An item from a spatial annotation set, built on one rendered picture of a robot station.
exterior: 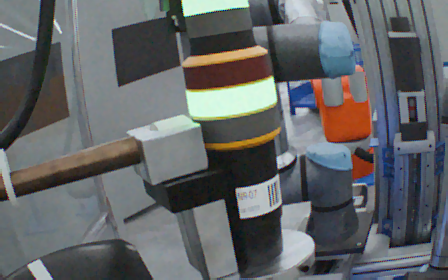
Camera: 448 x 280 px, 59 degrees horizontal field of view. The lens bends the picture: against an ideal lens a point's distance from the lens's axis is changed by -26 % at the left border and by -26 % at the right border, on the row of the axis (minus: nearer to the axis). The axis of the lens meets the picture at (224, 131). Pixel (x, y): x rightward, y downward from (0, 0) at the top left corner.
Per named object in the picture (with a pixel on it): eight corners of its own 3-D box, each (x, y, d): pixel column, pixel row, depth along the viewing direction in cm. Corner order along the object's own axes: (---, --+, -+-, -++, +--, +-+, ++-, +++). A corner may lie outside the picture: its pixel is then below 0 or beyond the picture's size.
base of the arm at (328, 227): (313, 220, 129) (311, 188, 127) (362, 216, 123) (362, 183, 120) (298, 246, 115) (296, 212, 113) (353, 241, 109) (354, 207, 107)
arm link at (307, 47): (328, 21, 102) (362, 99, 58) (282, 24, 104) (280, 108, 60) (317, -24, 98) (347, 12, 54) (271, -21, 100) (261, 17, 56)
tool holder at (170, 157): (203, 318, 23) (156, 147, 21) (157, 274, 29) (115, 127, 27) (336, 260, 27) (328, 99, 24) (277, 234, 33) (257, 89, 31)
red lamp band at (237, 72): (208, 92, 23) (204, 66, 23) (173, 88, 27) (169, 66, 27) (288, 74, 25) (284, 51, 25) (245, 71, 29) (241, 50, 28)
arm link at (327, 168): (354, 202, 110) (353, 148, 107) (303, 212, 112) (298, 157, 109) (352, 185, 121) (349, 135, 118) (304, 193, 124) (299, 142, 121)
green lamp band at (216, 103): (213, 121, 23) (209, 94, 23) (177, 112, 27) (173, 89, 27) (293, 100, 25) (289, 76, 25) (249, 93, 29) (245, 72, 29)
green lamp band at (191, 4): (200, 13, 23) (197, -9, 23) (175, 19, 26) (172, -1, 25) (260, 5, 24) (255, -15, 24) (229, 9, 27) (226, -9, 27)
